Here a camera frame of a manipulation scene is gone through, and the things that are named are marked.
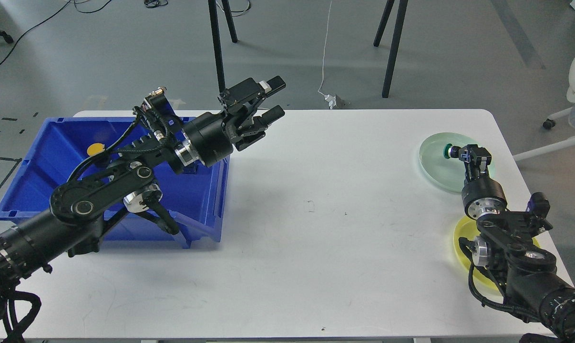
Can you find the blue plastic bin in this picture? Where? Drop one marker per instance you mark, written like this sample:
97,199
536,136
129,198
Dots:
195,200

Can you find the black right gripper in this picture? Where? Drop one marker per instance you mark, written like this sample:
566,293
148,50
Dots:
481,194

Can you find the black tripod legs left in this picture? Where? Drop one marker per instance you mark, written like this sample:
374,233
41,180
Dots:
217,48

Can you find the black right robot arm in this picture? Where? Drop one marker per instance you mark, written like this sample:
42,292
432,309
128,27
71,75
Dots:
540,296

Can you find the yellow push button in bin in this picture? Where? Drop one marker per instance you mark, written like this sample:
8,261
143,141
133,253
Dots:
96,150

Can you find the light green plate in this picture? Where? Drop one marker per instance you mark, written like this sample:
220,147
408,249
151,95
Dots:
449,174

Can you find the yellow plate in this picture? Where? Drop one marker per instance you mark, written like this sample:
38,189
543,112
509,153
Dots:
495,243

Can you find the dark green push button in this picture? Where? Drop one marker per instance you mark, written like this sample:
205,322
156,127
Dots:
462,153

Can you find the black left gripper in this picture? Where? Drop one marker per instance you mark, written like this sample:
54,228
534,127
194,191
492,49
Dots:
210,137

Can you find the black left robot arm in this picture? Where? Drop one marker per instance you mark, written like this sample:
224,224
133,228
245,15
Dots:
106,187

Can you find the black tripod legs right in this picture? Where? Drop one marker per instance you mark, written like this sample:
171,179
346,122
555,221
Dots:
402,6

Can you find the black tripod legs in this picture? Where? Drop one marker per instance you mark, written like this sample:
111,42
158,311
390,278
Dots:
217,48
402,6

